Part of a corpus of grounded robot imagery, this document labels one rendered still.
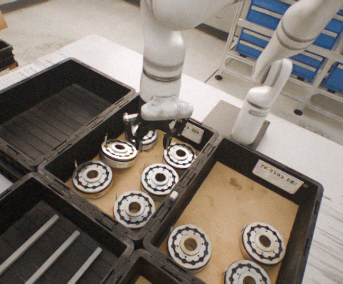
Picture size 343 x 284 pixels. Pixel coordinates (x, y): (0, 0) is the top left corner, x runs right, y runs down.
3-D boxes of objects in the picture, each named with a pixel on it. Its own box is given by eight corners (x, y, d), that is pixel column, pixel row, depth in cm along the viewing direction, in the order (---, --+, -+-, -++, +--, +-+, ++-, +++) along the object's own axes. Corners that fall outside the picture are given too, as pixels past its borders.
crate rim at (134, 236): (138, 96, 87) (138, 90, 85) (219, 137, 78) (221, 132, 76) (35, 174, 62) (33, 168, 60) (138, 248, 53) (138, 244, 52)
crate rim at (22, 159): (71, 61, 95) (70, 56, 94) (138, 96, 87) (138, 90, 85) (-42, 119, 71) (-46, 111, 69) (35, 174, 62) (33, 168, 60)
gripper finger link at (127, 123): (127, 111, 53) (135, 130, 57) (118, 114, 53) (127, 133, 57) (129, 120, 51) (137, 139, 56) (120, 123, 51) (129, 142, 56)
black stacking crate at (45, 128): (75, 84, 102) (71, 57, 94) (136, 117, 94) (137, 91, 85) (-26, 142, 78) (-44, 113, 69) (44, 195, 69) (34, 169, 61)
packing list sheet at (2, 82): (29, 62, 127) (29, 61, 126) (64, 81, 120) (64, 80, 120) (-40, 93, 106) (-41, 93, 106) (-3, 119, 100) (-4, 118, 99)
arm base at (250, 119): (239, 124, 107) (254, 89, 95) (258, 137, 103) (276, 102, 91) (226, 134, 102) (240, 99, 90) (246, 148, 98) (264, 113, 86)
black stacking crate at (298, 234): (211, 159, 85) (221, 134, 77) (301, 208, 76) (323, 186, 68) (137, 264, 60) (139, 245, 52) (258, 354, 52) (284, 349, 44)
